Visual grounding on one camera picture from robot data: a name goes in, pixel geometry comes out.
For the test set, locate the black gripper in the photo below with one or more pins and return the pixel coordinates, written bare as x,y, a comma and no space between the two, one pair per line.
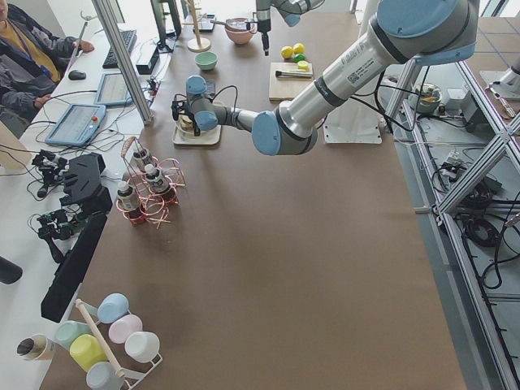
264,25
197,129

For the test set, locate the bread slice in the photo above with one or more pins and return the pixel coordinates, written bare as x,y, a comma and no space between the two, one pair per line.
185,121

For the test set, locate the white plate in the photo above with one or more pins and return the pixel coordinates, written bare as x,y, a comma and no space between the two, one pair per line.
185,134

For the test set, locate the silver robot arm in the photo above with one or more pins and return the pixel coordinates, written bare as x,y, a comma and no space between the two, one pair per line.
432,32
290,11

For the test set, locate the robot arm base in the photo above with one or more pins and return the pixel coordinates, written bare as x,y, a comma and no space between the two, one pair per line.
507,80

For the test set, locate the cream rabbit tray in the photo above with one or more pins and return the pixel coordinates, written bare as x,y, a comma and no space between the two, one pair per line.
187,137

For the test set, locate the yellow lemon lower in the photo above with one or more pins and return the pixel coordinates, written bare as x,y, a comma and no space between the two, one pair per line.
286,52

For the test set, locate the yellow lemon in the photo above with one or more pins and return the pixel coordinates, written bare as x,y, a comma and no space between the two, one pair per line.
298,48
286,52

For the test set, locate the steel muddler black tip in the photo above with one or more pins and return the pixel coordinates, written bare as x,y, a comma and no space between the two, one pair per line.
279,73

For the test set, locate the green lime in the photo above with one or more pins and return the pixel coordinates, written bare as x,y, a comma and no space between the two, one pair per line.
299,57

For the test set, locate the yellow lemon upper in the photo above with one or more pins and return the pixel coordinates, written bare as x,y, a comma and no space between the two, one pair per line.
298,48

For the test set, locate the half lemon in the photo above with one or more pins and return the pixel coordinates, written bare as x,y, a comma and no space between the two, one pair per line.
303,65

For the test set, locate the wooden cutting board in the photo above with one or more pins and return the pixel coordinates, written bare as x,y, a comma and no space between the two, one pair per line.
286,88

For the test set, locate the pink bowl with ice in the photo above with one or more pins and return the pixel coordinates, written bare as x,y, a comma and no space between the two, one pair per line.
241,38

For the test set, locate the grey folded cloth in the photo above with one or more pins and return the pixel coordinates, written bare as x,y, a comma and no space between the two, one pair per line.
210,87

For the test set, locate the steel ice scoop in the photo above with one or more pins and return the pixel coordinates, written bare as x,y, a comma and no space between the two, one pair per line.
235,25

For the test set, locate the green bowl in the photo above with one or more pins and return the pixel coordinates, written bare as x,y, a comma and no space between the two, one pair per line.
206,61

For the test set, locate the dark drink bottle upper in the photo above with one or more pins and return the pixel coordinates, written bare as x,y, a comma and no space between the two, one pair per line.
142,158

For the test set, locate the dark drink bottle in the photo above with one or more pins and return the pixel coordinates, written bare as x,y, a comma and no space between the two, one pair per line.
128,200
142,158
158,184

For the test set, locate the wooden cup tree stand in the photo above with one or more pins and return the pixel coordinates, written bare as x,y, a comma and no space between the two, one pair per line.
198,44

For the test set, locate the blue teach pendant upper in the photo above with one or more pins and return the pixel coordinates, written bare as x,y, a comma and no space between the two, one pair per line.
112,91

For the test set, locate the blue teach pendant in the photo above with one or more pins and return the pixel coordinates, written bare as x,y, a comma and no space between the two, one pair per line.
77,125
112,91

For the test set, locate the dark drink bottle lower left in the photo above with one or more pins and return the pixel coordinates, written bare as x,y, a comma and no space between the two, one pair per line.
158,184

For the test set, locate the blue teach pendant lower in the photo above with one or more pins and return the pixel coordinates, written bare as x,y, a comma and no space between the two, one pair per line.
77,125

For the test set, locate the dark drink bottle lower right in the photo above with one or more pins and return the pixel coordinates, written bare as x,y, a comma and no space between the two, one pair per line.
128,200

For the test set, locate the black computer mouse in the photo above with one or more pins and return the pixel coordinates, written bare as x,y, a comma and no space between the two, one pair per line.
76,75

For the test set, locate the black gripper stand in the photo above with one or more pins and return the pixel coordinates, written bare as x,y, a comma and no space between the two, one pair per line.
83,186

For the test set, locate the seated person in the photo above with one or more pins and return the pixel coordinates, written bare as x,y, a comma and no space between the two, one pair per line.
33,61

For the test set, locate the pink cup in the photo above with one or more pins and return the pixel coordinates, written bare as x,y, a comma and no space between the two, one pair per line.
123,327

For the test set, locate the black long bar box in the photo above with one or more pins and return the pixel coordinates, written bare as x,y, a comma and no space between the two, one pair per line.
72,270

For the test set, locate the white cup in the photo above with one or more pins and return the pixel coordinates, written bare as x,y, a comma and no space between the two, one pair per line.
142,346

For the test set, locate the pale green cup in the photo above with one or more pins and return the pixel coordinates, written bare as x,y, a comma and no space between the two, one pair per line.
68,331

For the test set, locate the yellow cup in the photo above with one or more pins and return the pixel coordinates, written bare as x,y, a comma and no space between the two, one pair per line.
86,351

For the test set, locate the white cup rack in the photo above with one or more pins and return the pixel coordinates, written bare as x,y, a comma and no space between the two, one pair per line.
132,372

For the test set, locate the grey blue cup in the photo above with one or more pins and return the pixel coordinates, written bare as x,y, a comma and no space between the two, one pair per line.
101,376

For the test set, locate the copper wire bottle rack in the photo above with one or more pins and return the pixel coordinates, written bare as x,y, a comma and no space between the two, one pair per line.
152,207

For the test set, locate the aluminium frame post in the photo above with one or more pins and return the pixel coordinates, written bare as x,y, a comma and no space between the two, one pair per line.
108,21

